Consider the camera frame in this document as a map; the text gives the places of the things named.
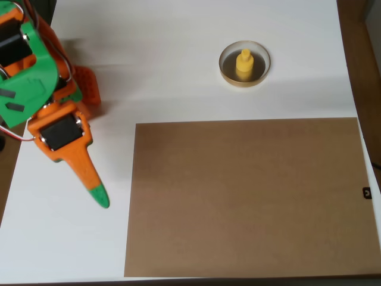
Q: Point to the white base board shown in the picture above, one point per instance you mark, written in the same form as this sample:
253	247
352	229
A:
178	59

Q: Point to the orange robot base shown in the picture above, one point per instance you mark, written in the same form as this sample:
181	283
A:
88	85

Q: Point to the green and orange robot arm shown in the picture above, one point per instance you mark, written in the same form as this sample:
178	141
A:
32	80

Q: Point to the round shallow tape-ring dish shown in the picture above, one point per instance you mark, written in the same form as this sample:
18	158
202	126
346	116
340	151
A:
259	79

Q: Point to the orange gripper, black servo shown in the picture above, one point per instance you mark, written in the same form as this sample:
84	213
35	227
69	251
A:
61	134

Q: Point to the small yellow plastic piece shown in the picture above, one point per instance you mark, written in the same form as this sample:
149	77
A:
244	65

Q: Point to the brown cardboard sheet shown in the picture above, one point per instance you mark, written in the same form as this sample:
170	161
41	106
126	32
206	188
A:
244	196

